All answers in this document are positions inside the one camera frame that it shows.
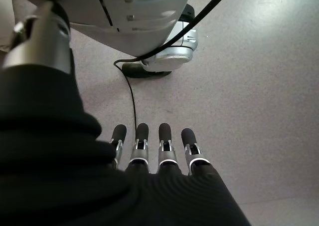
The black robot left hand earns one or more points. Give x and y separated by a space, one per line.
62 176

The silver robot left leg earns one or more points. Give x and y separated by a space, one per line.
139 19

